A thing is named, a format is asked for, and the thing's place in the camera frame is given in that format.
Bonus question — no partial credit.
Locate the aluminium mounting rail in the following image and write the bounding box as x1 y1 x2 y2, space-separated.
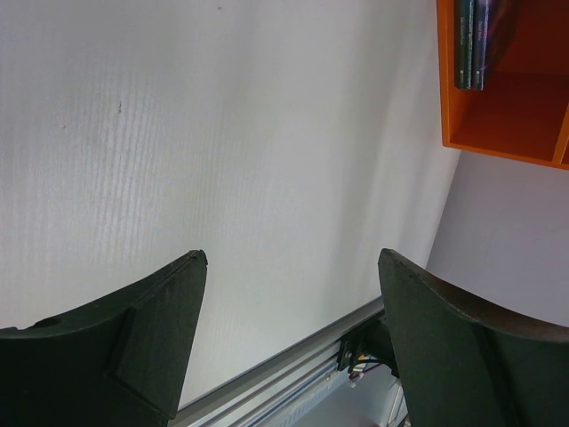
171 298 408 426

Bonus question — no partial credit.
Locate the teal 20000 Leagues book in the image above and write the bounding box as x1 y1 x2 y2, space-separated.
453 0 475 90

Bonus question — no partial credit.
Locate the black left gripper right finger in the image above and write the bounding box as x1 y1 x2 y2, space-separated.
378 249 568 426

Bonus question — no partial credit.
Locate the purple Robinson Crusoe book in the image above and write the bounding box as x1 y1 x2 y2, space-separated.
470 0 519 92

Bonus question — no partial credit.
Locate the orange wooden shelf cabinet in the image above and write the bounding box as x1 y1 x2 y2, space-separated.
437 1 568 169

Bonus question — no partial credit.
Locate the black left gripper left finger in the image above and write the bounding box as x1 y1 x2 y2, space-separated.
1 250 207 426

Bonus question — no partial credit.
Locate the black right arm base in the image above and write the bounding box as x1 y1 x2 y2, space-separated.
336 310 400 381

